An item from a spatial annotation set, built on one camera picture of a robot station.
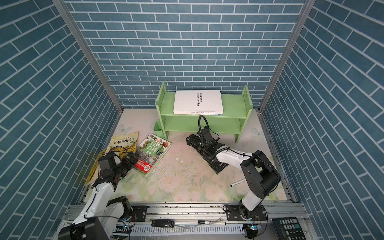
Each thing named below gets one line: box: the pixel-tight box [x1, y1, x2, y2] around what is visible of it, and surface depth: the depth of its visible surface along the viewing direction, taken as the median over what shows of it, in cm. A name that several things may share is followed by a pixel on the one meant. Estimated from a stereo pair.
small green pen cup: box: [153, 120, 164, 137], surface depth 103 cm
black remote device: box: [151, 219, 175, 228], surface depth 71 cm
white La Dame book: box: [173, 90, 224, 115], surface depth 84 cm
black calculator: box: [271, 217, 307, 240], surface depth 70 cm
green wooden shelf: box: [155, 82, 253, 143], surface depth 88 cm
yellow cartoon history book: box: [110, 131, 139, 158], surface depth 104 cm
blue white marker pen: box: [230, 178, 246, 187], surface depth 86 cm
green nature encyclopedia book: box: [133, 133, 172, 177], surface depth 95 cm
